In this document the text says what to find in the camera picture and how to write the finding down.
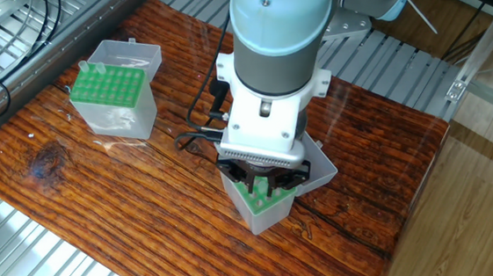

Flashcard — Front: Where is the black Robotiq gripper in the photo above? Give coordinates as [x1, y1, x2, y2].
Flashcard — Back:
[216, 149, 315, 210]

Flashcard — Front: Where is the thin white plastic strip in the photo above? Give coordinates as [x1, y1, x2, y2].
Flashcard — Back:
[392, 0, 439, 36]

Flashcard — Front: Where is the aluminium frame profile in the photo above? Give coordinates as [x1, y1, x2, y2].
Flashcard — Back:
[438, 9, 493, 141]

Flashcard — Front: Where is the black gripper cable bundle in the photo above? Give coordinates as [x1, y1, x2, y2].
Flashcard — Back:
[164, 11, 241, 155]

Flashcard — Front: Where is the clear pipette box green rack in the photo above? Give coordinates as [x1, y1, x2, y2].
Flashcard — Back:
[219, 134, 344, 236]
[65, 36, 170, 148]

